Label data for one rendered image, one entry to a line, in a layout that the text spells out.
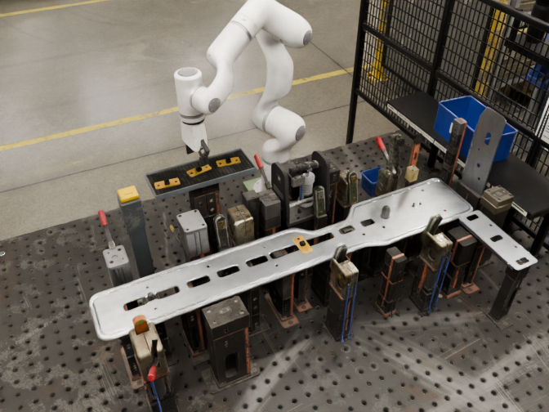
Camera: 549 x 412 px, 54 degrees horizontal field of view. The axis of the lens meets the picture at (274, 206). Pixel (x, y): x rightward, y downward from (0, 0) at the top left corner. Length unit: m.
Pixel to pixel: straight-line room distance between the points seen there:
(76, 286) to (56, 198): 1.69
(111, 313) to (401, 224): 1.02
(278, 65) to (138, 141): 2.39
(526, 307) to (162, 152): 2.77
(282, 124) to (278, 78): 0.18
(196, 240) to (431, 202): 0.89
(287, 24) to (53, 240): 1.33
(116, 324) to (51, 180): 2.46
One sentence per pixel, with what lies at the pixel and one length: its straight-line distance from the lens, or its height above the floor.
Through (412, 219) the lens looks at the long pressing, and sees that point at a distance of 1.99.
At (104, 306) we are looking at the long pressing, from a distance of 1.73.
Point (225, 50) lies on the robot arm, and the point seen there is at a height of 1.57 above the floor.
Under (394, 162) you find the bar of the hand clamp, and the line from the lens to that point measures 2.07.
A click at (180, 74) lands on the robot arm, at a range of 1.70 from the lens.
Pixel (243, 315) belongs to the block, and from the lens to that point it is 1.60.
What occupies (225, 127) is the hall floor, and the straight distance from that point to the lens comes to 4.31.
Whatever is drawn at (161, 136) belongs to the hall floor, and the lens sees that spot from 4.26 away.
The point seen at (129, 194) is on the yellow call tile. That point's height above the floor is 1.16.
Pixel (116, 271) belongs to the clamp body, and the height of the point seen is 1.03.
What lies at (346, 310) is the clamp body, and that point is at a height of 0.85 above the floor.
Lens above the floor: 2.29
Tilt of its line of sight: 41 degrees down
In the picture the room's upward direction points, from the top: straight up
